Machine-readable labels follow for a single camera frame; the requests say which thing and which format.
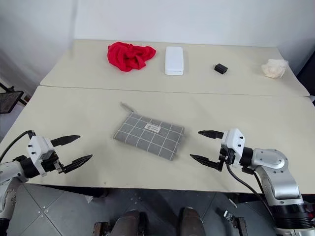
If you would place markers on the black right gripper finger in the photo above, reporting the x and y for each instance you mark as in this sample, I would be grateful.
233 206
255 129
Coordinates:
212 134
205 161

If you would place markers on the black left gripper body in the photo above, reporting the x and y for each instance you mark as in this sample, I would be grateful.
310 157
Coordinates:
49 162

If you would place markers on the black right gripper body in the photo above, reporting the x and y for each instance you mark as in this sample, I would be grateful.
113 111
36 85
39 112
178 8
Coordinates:
225 157

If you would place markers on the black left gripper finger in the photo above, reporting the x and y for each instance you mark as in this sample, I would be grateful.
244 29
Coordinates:
77 163
65 139

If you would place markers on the grey checked fabric pouch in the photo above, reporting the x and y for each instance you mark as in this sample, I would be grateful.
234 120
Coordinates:
147 137

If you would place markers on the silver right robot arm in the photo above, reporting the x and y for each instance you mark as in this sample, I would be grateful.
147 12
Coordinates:
275 167

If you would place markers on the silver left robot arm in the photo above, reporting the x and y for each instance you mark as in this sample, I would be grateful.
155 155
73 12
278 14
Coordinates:
11 169

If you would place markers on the dark rounded shape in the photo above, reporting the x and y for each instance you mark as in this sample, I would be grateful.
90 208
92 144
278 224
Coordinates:
192 222
130 223

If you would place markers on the small black block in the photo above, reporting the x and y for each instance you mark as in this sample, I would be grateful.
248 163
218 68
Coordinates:
220 68

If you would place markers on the black metal stand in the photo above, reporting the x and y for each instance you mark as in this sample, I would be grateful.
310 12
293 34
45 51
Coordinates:
8 100

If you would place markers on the white rectangular box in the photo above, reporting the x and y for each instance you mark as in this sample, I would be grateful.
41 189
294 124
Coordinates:
174 60

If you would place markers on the crumpled white tissue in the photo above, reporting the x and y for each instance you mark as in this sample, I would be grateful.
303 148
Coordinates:
273 68

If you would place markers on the crumpled red cloth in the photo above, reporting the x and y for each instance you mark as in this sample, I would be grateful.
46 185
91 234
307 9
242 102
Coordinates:
128 56

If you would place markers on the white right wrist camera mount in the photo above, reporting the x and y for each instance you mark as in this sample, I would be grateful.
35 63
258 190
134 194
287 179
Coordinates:
235 140

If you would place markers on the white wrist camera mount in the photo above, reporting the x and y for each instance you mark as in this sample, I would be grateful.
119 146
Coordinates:
37 145
235 140

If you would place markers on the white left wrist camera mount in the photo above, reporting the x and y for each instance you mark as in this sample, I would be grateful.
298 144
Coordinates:
37 145

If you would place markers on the rusty metal bracket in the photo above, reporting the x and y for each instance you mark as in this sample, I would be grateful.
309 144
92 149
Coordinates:
240 227
101 229

